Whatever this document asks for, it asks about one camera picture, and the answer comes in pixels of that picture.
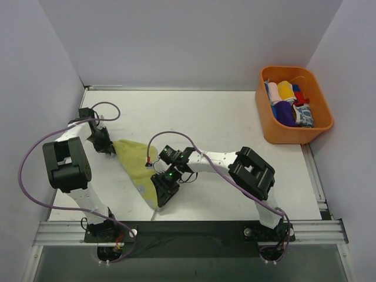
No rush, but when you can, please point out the yellow green towel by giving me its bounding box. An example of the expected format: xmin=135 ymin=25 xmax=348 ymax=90
xmin=113 ymin=139 xmax=158 ymax=209

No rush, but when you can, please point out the blue white patterned towel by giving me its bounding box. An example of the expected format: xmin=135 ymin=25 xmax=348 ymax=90
xmin=293 ymin=103 xmax=314 ymax=128

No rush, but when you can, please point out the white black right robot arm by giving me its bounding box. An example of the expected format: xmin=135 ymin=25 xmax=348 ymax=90
xmin=150 ymin=146 xmax=284 ymax=241

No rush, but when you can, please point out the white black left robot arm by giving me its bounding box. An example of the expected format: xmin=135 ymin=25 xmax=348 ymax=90
xmin=42 ymin=108 xmax=119 ymax=242

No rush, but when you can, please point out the orange plastic basket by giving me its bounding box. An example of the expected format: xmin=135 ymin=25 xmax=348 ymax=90
xmin=255 ymin=66 xmax=334 ymax=145

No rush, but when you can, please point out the blue rolled towel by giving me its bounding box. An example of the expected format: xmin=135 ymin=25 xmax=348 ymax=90
xmin=271 ymin=105 xmax=277 ymax=119

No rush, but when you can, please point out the purple rolled towel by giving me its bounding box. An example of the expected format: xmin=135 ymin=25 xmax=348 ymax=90
xmin=274 ymin=101 xmax=297 ymax=127

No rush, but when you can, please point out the pink rolled towel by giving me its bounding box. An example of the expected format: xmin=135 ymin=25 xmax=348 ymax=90
xmin=268 ymin=82 xmax=281 ymax=105

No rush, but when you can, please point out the yellow rolled towel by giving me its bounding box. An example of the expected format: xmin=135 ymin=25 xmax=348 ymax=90
xmin=277 ymin=80 xmax=296 ymax=101

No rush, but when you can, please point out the red rolled towel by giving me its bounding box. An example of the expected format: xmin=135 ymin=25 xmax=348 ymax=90
xmin=294 ymin=91 xmax=310 ymax=107

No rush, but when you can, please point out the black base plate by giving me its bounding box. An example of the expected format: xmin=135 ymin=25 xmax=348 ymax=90
xmin=83 ymin=220 xmax=296 ymax=261

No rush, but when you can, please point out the aluminium frame rail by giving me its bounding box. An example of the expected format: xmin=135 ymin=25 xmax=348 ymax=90
xmin=33 ymin=220 xmax=348 ymax=246

